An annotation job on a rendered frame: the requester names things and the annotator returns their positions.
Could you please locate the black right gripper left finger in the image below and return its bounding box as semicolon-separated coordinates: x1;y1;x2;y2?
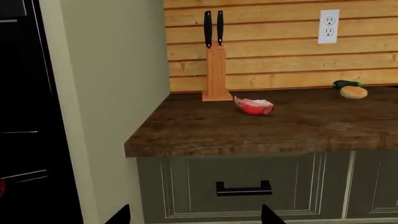
104;203;131;224

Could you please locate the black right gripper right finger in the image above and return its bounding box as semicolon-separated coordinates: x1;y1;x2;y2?
261;203;285;224

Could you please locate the grey-green cabinet door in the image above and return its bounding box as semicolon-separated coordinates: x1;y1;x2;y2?
345;149;398;220

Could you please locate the grey-green drawer front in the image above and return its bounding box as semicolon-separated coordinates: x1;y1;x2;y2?
136;151;355;224

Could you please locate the raw red meat piece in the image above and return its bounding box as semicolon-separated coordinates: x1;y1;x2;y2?
233;95;275;116

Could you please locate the beige tall cabinet panel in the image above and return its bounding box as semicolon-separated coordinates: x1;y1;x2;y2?
39;0;171;224

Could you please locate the round bread bun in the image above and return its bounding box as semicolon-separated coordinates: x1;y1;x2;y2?
340;85;369;100

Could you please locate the wooden knife block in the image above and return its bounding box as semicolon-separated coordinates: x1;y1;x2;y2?
201;45;234;103

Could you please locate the dark green zucchini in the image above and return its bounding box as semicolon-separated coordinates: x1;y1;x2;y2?
332;80;364;90

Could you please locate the black drawer handle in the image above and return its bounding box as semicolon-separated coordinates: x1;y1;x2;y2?
216;179;273;197

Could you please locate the black-handled knife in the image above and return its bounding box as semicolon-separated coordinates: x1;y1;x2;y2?
216;9;225;47
203;10;213;49

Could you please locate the white wall power outlet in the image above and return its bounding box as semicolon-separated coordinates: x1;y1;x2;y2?
317;9;341;45

